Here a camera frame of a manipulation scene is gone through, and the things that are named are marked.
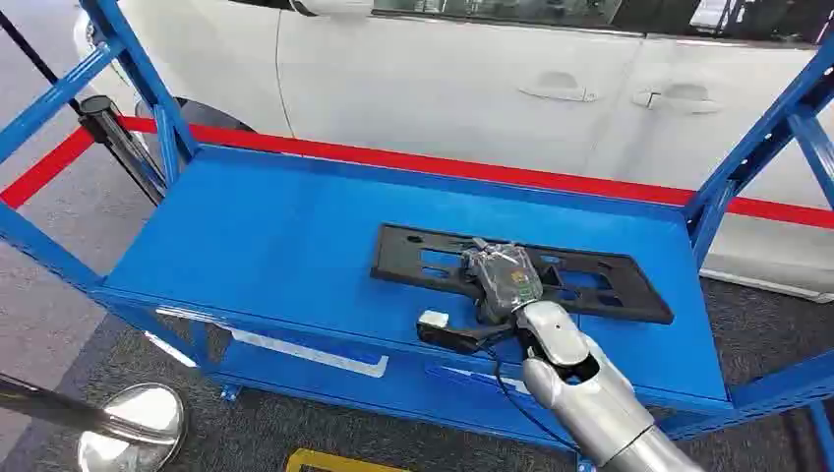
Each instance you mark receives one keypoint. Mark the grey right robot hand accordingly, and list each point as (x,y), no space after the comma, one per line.
(505,280)

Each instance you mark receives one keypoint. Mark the black plastic panel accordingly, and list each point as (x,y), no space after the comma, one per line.
(625,286)

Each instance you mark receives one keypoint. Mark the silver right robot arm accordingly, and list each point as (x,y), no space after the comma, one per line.
(586,397)

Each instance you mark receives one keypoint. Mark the red barrier belt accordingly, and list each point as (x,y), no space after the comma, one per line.
(456,166)
(45,168)

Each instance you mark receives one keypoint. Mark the white car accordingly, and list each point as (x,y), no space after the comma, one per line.
(423,78)

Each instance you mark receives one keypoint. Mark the blue metal shelf rack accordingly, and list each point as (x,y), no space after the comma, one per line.
(274,247)

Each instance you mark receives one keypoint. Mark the black barrier belt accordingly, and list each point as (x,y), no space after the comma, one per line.
(36,58)

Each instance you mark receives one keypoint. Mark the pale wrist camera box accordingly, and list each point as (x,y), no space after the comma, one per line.
(433,320)

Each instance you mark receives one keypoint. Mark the chrome stanchion post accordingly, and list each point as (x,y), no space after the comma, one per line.
(130,417)

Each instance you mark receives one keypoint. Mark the black stanchion post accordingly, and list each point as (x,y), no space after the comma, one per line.
(124,146)

